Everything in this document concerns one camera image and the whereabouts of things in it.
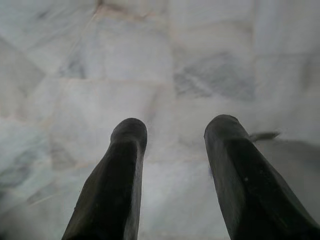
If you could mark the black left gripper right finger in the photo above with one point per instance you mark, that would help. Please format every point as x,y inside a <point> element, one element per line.
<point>250,187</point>

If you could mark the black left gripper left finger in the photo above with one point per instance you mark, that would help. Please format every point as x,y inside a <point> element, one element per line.
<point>112,187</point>

